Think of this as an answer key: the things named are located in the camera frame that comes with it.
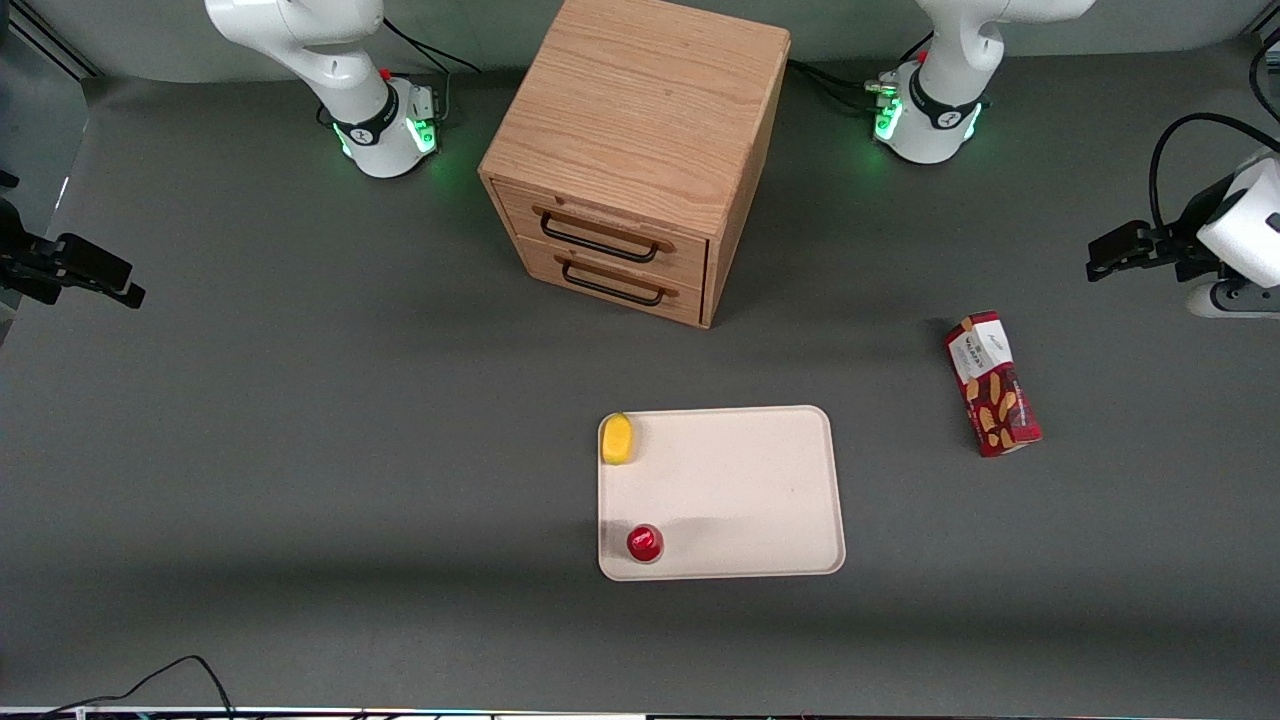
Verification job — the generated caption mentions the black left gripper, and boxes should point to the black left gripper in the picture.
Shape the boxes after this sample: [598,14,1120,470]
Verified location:
[1087,173,1241,284]

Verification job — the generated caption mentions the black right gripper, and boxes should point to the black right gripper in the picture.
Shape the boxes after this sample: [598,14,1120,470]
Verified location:
[0,170,147,310]

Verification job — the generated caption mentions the red cookie box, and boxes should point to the red cookie box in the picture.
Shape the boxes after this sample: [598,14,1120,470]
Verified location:
[944,310,1044,459]

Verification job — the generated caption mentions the cream rectangular tray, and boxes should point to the cream rectangular tray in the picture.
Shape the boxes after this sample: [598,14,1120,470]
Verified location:
[597,404,847,582]

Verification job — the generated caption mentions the wooden two-drawer cabinet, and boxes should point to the wooden two-drawer cabinet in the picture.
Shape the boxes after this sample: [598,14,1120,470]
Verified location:
[478,0,792,330]

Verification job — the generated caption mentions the wooden drawer front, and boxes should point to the wooden drawer front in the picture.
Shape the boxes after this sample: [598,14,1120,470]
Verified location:
[492,180,711,293]
[514,235,707,327]

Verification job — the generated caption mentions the yellow lemon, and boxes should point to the yellow lemon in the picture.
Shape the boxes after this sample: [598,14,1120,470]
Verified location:
[601,412,636,467]

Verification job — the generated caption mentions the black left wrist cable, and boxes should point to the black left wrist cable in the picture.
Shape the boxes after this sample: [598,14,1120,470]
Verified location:
[1148,112,1280,233]

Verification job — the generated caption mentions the black left arm base cable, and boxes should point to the black left arm base cable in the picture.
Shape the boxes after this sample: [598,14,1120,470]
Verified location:
[787,35,936,113]

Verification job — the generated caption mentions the black arm base cable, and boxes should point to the black arm base cable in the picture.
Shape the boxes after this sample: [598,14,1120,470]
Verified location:
[382,15,483,123]
[787,35,936,113]

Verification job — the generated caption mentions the black cable on table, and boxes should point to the black cable on table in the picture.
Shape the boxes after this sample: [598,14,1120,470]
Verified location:
[40,654,237,720]

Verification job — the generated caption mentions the black right arm base cable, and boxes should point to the black right arm base cable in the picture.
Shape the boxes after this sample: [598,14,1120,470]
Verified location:
[382,15,483,123]

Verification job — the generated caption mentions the black drawer handle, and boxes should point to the black drawer handle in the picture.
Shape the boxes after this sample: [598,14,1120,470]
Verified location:
[539,205,674,266]
[559,254,667,308]

